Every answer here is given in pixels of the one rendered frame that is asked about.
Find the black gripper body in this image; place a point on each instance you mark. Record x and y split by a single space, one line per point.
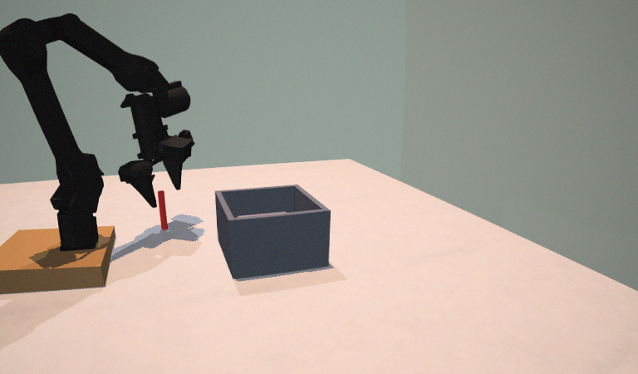
141 169

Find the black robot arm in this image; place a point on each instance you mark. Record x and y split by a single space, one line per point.
23 48

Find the red tapered peg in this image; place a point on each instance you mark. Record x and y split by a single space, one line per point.
162 210

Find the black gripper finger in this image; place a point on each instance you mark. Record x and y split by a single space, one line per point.
174 171
146 189

